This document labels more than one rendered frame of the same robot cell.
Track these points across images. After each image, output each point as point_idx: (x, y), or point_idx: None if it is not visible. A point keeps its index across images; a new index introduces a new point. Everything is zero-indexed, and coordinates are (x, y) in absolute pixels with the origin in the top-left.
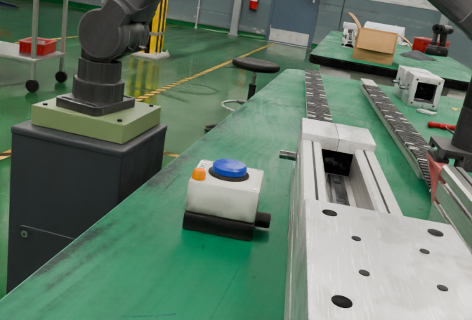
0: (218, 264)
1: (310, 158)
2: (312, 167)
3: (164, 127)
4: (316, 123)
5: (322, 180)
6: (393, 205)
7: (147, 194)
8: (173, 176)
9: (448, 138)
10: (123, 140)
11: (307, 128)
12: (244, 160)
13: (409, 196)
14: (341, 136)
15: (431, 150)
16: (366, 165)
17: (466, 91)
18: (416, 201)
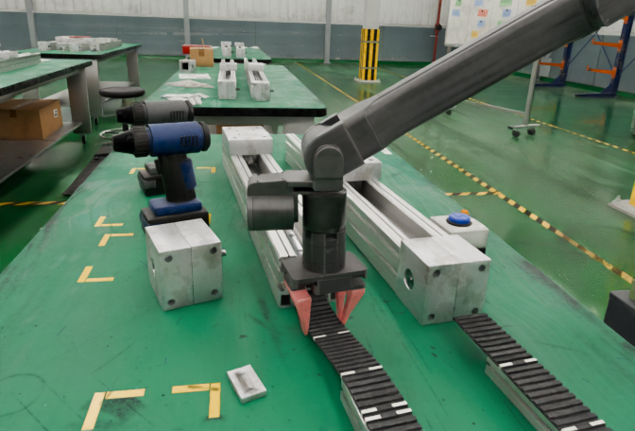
0: None
1: (426, 221)
2: (416, 214)
3: None
4: (468, 252)
5: (402, 206)
6: (359, 202)
7: (511, 254)
8: (533, 275)
9: (349, 270)
10: (629, 293)
11: (463, 242)
12: (542, 323)
13: (367, 336)
14: (432, 240)
15: (361, 280)
16: (392, 227)
17: (346, 211)
18: (358, 330)
